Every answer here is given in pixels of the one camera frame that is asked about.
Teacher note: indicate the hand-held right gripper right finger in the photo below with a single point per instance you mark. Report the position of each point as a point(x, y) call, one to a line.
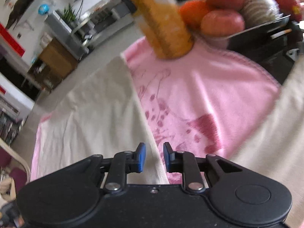
point(168, 157)

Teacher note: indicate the dark wall ornament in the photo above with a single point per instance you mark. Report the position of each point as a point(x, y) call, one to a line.
point(22, 4)

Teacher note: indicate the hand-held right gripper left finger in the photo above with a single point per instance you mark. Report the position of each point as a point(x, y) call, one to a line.
point(141, 157)

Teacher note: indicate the metal fruit tray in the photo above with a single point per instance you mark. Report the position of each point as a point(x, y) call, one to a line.
point(261, 26)

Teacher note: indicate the green potted plant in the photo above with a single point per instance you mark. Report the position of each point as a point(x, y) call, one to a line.
point(70, 13)

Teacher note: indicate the blue globe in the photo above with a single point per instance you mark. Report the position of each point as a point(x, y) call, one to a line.
point(44, 9)

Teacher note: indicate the cigarette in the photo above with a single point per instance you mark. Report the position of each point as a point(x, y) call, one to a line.
point(284, 31)

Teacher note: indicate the small tangerine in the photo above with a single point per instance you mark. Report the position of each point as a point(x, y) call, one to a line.
point(192, 11)

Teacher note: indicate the beige t-shirt with navy collar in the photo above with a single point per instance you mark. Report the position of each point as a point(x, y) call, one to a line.
point(95, 114)

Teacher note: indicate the long red paper banner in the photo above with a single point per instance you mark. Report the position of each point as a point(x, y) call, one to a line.
point(11, 40)

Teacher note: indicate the pink printed blanket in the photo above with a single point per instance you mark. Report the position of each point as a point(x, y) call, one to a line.
point(201, 87)

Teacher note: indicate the pale red apple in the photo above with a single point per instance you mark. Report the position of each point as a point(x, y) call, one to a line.
point(222, 23)

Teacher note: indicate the maroon banquet chair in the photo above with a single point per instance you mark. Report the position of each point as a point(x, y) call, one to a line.
point(19, 177)

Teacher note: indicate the red dragon fruit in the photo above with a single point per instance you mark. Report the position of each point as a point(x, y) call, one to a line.
point(287, 2)

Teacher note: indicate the melon in foam net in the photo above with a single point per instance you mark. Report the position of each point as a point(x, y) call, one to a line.
point(258, 9)

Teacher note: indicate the grey tower speaker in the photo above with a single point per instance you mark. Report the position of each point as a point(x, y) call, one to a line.
point(64, 33)

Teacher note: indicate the wooden cabinet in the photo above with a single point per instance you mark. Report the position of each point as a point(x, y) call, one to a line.
point(54, 61)

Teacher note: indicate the beige cloth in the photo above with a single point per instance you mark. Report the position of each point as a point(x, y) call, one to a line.
point(7, 187)

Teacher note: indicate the cluttered storage shelf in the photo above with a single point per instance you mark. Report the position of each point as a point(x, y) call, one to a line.
point(9, 123)

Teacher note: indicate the orange juice bottle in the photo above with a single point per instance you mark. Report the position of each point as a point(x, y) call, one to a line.
point(163, 28)

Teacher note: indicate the metal television stand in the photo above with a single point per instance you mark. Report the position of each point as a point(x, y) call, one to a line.
point(102, 22)

